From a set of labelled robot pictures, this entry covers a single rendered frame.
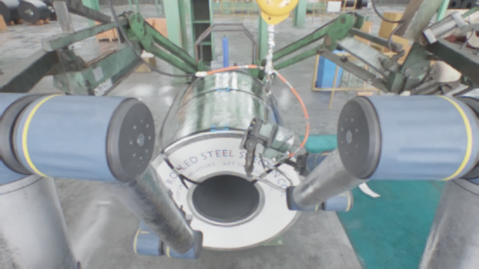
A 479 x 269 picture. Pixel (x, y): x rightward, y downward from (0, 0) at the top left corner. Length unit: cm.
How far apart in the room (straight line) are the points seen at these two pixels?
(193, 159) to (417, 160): 137
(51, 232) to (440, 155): 74
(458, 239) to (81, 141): 70
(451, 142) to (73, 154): 56
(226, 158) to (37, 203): 117
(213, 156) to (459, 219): 128
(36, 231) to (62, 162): 24
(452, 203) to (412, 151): 23
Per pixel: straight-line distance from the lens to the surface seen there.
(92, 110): 44
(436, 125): 47
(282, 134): 139
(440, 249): 71
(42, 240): 69
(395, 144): 43
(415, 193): 366
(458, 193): 64
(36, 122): 49
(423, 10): 147
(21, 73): 101
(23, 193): 62
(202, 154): 162
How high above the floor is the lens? 215
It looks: 28 degrees down
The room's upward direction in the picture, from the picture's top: straight up
